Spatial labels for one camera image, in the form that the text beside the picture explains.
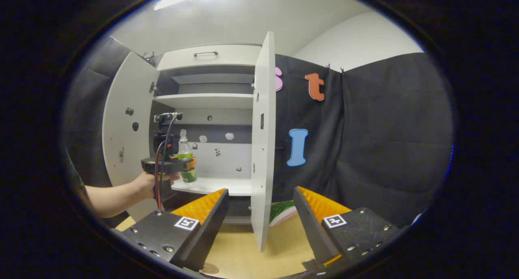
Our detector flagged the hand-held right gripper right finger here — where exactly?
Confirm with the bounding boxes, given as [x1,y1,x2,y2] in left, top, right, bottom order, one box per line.
[293,186,406,270]

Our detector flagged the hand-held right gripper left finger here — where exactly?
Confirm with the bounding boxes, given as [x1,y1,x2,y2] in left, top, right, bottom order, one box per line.
[122,189,229,271]

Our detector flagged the green label plastic bottle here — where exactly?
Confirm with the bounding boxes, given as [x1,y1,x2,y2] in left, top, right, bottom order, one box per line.
[178,129,197,183]

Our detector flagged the white cabinet door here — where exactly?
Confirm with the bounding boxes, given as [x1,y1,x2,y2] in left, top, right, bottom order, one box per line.
[251,31,277,253]
[102,52,161,222]

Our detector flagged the white cabinet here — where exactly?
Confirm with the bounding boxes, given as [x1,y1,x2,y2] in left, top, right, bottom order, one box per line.
[102,31,277,253]

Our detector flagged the white cabinet shelf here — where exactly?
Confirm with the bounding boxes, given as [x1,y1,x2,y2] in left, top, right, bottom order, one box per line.
[171,177,253,196]
[154,93,254,109]

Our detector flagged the white cabinet drawer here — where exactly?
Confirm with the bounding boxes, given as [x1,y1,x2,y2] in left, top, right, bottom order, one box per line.
[157,45,262,72]

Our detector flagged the watermelon slice toy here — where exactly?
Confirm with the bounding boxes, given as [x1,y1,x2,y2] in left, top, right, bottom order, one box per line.
[270,201,298,227]

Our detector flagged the black backdrop cloth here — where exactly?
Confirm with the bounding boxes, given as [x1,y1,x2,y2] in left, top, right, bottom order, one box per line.
[64,36,454,229]

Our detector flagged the red and black cable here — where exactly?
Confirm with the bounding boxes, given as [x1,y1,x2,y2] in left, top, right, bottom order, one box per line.
[154,114,181,211]

